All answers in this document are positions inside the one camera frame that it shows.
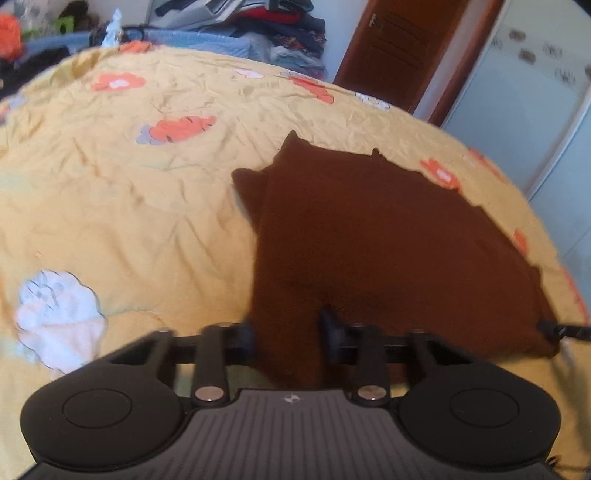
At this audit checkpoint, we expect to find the brown wooden door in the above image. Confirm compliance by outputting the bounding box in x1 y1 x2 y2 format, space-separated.
332 0 505 118

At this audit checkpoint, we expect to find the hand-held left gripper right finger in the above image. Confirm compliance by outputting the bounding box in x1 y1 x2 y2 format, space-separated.
318 308 444 407

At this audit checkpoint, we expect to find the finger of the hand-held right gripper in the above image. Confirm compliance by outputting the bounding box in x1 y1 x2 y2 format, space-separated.
538 320 591 342

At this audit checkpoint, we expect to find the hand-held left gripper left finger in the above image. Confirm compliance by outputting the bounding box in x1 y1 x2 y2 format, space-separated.
108 320 257 407

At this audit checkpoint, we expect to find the dark plush toy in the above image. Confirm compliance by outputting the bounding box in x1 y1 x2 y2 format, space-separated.
65 0 93 23

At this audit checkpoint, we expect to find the pile of mixed clothes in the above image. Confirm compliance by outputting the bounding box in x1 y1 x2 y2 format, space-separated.
154 0 329 80

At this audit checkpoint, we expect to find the brown knit sweater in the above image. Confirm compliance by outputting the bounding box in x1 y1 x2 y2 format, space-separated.
231 130 561 391

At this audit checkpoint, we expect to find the black cloth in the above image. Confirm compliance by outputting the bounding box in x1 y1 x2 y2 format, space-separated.
0 45 72 95

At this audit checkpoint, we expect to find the orange cloth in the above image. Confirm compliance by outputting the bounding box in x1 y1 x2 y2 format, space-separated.
0 14 24 59

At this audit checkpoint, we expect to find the white plastic bag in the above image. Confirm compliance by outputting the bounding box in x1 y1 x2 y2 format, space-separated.
98 10 126 48

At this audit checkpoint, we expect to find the yellow printed bed sheet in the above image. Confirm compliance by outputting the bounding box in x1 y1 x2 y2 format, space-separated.
0 45 591 480

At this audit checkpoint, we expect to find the blue quilted blanket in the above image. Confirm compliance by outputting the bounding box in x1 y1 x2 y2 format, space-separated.
25 27 275 63

